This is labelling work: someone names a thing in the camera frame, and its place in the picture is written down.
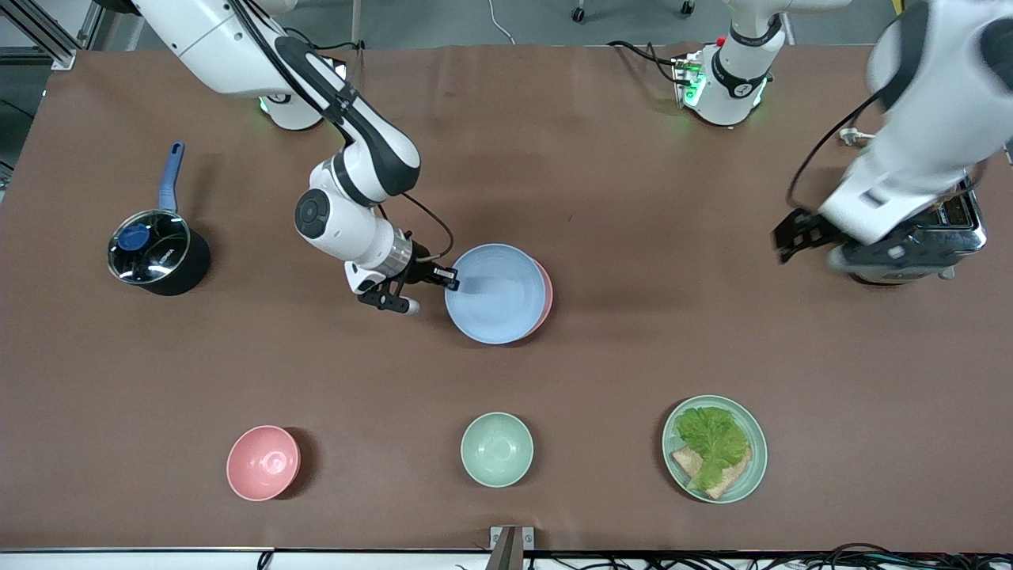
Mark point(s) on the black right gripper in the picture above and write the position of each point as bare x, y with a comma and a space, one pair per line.
422, 271

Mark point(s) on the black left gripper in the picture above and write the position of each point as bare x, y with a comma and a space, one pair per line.
799, 230

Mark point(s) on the light blue plate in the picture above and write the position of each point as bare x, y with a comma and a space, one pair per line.
495, 294

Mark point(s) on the pink plate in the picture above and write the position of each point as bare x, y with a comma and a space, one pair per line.
547, 297

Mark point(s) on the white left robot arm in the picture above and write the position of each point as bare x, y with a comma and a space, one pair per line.
934, 79

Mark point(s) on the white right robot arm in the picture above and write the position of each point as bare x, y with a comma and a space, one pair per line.
221, 39

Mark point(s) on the white power plug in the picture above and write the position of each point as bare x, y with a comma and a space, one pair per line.
853, 136

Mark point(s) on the beige chrome toaster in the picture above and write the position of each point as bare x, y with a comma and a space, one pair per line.
961, 229

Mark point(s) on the mint green bowl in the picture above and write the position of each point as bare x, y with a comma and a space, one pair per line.
497, 450

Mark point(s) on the green lettuce leaf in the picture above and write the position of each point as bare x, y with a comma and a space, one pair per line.
712, 439

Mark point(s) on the mint green plate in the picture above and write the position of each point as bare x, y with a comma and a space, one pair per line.
758, 455

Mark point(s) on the brown bread slice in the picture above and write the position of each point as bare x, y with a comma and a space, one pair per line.
732, 479

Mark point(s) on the pink bowl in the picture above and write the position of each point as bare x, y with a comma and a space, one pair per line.
263, 463

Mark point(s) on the glass lid with blue knob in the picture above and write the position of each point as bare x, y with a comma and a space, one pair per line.
154, 249

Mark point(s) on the metal bracket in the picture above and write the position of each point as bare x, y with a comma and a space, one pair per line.
510, 546

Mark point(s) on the aluminium frame profile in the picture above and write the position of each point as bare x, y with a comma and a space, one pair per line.
47, 36

